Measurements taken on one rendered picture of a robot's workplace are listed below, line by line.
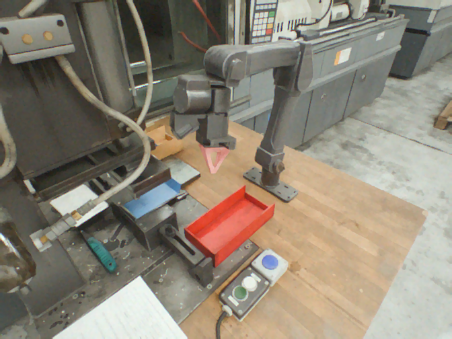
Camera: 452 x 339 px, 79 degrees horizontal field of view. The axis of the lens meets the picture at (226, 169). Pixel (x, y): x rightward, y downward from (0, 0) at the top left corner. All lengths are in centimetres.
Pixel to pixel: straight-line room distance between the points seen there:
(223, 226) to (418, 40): 456
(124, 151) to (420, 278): 187
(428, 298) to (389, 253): 119
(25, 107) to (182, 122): 27
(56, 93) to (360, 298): 75
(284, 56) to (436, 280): 176
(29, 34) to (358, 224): 87
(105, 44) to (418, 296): 194
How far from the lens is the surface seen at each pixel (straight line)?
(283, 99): 80
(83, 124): 56
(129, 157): 67
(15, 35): 47
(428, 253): 229
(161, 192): 82
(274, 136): 83
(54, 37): 48
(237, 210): 87
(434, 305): 206
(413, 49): 510
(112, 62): 59
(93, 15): 57
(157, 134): 119
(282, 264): 73
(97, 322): 74
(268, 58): 68
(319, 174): 106
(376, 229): 93
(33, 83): 52
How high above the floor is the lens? 153
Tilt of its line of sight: 38 degrees down
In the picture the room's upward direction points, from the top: straight up
